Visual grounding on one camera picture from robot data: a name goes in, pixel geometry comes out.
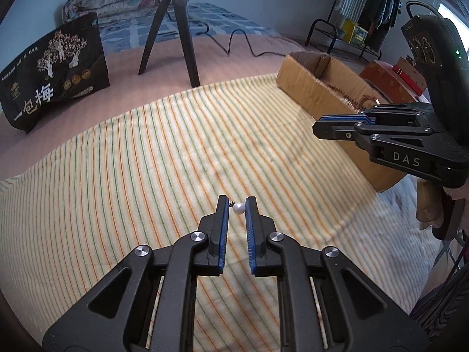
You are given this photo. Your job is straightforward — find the dark hanging clothes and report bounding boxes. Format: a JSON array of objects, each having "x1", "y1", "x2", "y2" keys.
[{"x1": 357, "y1": 0, "x2": 402, "y2": 30}]

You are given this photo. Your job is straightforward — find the black clothes rack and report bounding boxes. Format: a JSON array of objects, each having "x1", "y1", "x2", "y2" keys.
[{"x1": 306, "y1": 0, "x2": 404, "y2": 61}]

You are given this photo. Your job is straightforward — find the black snack bag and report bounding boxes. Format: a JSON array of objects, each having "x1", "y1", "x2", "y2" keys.
[{"x1": 0, "y1": 12, "x2": 111, "y2": 134}]

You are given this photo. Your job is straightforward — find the orange cabinet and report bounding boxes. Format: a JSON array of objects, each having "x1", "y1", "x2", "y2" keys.
[{"x1": 361, "y1": 60, "x2": 431, "y2": 105}]

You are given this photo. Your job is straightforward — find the person's right hand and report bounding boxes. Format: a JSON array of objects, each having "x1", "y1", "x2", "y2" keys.
[{"x1": 417, "y1": 180, "x2": 446, "y2": 229}]

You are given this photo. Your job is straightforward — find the yellow box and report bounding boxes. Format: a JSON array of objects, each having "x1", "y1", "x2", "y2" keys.
[{"x1": 339, "y1": 20, "x2": 369, "y2": 46}]

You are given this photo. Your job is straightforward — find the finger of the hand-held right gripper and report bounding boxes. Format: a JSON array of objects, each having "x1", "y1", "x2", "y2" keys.
[
  {"x1": 312, "y1": 121, "x2": 469, "y2": 188},
  {"x1": 317, "y1": 103, "x2": 437, "y2": 128}
]

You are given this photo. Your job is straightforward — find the cardboard box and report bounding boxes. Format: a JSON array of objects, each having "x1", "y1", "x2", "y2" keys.
[{"x1": 276, "y1": 50, "x2": 418, "y2": 193}]

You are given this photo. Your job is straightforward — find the blue patterned bedsheet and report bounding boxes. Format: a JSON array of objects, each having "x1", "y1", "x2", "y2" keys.
[{"x1": 99, "y1": 2, "x2": 279, "y2": 52}]

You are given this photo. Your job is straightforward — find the black power cable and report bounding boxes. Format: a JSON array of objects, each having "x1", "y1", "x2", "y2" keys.
[{"x1": 166, "y1": 9, "x2": 288, "y2": 59}]

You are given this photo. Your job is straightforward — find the dark striped clothing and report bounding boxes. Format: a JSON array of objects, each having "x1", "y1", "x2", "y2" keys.
[{"x1": 410, "y1": 260, "x2": 469, "y2": 352}]

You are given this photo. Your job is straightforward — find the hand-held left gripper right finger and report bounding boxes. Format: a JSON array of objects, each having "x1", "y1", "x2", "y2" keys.
[{"x1": 245, "y1": 196, "x2": 429, "y2": 352}]

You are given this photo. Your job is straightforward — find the long red wooden box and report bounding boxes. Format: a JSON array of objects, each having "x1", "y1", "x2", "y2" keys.
[{"x1": 392, "y1": 57, "x2": 427, "y2": 96}]

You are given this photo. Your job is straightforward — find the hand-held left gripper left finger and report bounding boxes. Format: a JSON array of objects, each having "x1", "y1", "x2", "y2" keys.
[{"x1": 43, "y1": 194, "x2": 230, "y2": 352}]

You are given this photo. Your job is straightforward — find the yellow striped cloth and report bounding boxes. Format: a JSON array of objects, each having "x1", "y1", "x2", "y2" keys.
[{"x1": 0, "y1": 73, "x2": 440, "y2": 352}]

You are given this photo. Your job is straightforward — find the folded floral quilt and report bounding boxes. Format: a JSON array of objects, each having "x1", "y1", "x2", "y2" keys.
[{"x1": 62, "y1": 0, "x2": 173, "y2": 23}]

